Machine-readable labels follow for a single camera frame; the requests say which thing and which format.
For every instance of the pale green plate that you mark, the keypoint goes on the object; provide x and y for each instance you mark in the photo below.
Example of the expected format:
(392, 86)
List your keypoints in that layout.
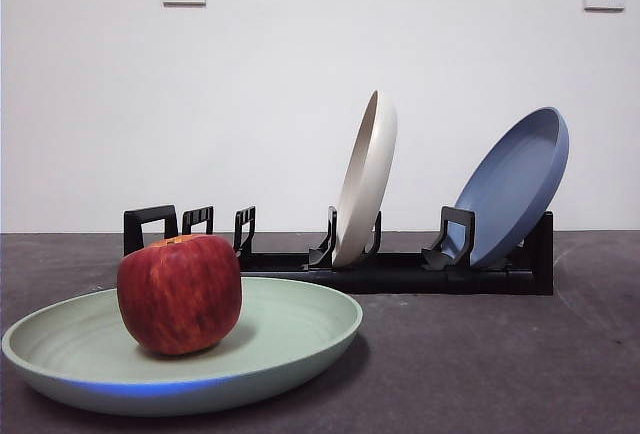
(280, 324)

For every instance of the red apple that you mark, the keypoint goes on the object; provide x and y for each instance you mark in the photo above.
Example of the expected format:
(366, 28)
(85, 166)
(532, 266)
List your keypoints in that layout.
(180, 294)

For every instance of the cream plate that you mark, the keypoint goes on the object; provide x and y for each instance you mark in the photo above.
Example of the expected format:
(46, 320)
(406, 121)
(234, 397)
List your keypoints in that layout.
(367, 179)

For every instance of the black plate rack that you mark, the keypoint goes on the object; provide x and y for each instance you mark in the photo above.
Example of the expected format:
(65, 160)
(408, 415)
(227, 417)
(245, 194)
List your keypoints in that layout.
(400, 281)

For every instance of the blue plate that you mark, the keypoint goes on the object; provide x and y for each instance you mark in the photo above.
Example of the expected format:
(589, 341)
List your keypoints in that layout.
(515, 174)

